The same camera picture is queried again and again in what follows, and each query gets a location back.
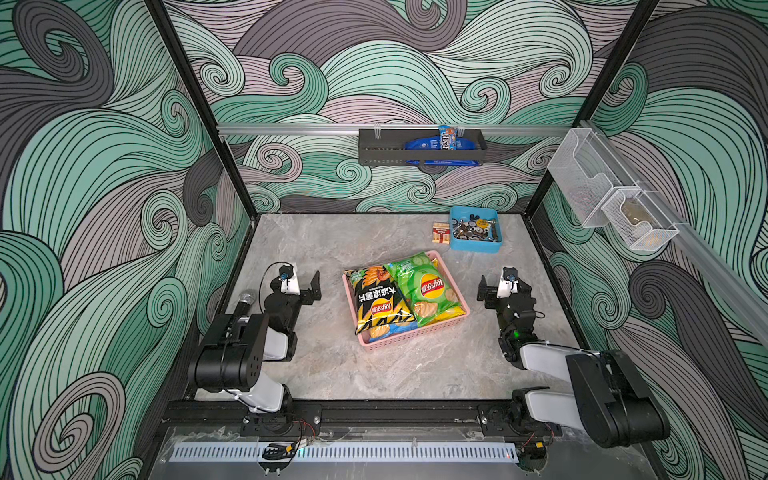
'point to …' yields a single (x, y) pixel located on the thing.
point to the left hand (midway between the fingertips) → (302, 269)
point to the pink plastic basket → (417, 331)
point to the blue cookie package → (433, 143)
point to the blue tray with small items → (474, 229)
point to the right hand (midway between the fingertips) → (505, 279)
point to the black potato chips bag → (379, 300)
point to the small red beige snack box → (441, 232)
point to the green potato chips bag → (426, 287)
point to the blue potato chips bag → (391, 330)
